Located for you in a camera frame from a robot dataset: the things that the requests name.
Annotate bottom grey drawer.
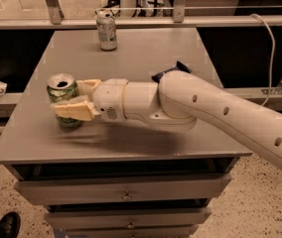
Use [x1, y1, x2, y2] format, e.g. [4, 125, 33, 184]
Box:
[54, 225, 198, 238]

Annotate metal railing frame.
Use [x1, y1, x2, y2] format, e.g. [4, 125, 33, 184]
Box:
[0, 0, 282, 30]

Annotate top grey drawer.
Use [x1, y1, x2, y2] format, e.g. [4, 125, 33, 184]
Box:
[15, 174, 231, 205]

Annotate grey drawer cabinet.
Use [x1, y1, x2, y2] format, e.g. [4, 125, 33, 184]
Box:
[0, 27, 253, 238]

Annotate green soda can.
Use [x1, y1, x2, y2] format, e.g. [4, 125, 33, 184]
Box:
[47, 73, 81, 128]

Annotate white 7up can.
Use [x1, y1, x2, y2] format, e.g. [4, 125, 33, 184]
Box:
[96, 9, 117, 51]

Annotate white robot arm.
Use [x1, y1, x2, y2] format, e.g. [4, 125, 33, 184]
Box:
[52, 70, 282, 171]

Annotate grey drawer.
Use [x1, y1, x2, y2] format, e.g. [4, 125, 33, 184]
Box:
[45, 207, 212, 230]
[15, 174, 231, 205]
[54, 225, 198, 238]

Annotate dark blue snack bar wrapper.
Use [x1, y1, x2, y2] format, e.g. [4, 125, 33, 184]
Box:
[151, 61, 192, 83]

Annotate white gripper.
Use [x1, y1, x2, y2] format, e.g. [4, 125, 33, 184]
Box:
[51, 78, 128, 122]

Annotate black shoe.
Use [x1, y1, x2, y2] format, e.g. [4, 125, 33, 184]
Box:
[0, 211, 21, 238]

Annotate middle grey drawer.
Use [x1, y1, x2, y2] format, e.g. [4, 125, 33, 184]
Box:
[45, 207, 212, 230]

